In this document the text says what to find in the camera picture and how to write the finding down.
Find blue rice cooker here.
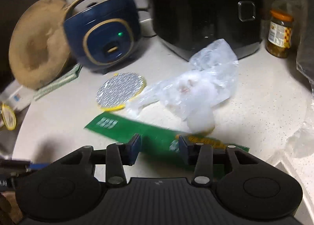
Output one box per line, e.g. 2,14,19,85
63,0,142,71

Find white soap box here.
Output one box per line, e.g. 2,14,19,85
1,80,35,111

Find round wooden cutting board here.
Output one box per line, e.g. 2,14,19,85
8,0,71,90

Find clear plastic bag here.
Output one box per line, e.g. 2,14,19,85
126,39,238,135

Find orange lid pickle jar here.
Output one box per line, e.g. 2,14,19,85
266,9,294,58

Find round foil yellow lid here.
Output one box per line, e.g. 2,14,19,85
96,72,146,112

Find black power cable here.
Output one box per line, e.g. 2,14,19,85
132,0,158,39

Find green noodle package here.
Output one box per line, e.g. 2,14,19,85
84,112,250,179

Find yellow rim sink strainer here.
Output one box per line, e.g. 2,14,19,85
1,103,17,131

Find foil covered stove panel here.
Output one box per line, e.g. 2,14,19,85
297,0,313,85

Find black rice cooker open lid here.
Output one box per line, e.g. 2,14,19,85
149,0,263,60

